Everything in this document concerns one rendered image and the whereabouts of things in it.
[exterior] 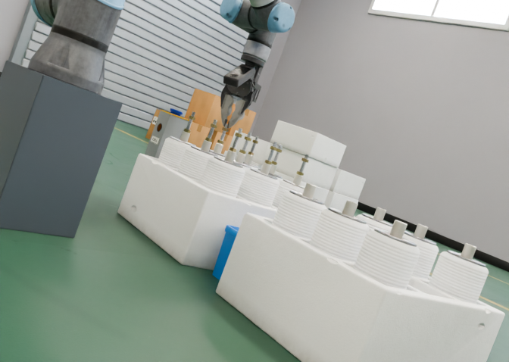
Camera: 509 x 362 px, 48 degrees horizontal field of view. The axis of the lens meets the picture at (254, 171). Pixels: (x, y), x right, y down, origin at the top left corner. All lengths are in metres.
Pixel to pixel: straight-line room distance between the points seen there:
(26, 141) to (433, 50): 6.49
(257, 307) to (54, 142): 0.50
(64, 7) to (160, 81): 6.02
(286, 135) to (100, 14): 3.10
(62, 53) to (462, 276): 0.88
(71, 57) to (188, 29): 6.19
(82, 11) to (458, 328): 0.92
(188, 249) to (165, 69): 5.98
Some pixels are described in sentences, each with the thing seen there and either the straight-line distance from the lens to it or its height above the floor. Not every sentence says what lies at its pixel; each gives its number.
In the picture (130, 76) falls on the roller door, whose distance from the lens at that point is 6.97.
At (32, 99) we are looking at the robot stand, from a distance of 1.14.
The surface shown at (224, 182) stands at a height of 0.21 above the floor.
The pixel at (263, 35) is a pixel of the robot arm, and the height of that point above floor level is 0.61.
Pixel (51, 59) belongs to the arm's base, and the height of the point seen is 0.33.
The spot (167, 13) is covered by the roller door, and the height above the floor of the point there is 1.40.
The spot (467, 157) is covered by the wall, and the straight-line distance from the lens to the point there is 6.73.
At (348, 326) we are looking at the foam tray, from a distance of 0.96.
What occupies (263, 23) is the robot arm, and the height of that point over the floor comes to 0.62.
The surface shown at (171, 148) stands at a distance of 1.56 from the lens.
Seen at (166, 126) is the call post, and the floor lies 0.27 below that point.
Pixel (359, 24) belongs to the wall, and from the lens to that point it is 8.02.
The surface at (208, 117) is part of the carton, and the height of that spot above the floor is 0.39.
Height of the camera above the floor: 0.32
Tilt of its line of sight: 3 degrees down
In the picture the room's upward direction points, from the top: 21 degrees clockwise
